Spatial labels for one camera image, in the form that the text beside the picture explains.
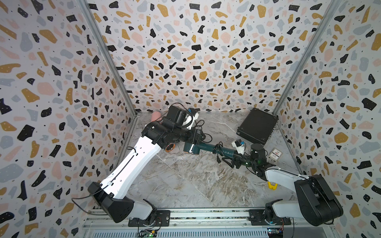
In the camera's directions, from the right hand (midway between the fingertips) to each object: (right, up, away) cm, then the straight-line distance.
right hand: (226, 156), depth 85 cm
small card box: (+34, -2, +11) cm, 35 cm away
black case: (+26, +17, +21) cm, 38 cm away
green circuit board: (-40, -33, -15) cm, 54 cm away
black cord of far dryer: (-9, +7, +18) cm, 21 cm away
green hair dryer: (-35, +4, +12) cm, 37 cm away
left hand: (-15, +14, -17) cm, 26 cm away
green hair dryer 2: (-19, +8, -22) cm, 30 cm away
